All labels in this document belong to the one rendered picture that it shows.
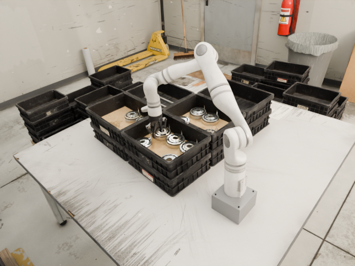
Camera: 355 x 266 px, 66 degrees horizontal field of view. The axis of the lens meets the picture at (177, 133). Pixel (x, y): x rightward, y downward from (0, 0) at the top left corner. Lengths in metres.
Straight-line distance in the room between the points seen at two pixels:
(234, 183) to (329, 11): 3.21
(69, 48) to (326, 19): 3.64
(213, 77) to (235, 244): 0.71
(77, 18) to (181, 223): 3.95
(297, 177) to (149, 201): 0.77
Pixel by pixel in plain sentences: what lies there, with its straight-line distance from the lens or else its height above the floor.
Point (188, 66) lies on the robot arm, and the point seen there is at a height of 1.26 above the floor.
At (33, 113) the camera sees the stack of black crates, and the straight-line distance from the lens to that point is 2.79.
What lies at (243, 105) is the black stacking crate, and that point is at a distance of 1.88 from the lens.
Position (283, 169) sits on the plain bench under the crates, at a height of 0.70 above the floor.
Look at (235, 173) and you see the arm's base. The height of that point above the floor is 0.93.
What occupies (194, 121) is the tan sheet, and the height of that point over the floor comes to 0.83.
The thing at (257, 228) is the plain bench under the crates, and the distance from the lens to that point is 1.31.
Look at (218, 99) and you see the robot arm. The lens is 1.16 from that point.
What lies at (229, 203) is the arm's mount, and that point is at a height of 0.80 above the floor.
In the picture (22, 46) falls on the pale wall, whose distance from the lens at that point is 4.46.
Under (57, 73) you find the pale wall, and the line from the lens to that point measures 4.71.
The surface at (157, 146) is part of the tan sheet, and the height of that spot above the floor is 0.83.
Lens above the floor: 1.74
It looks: 35 degrees down
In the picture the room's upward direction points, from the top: 5 degrees counter-clockwise
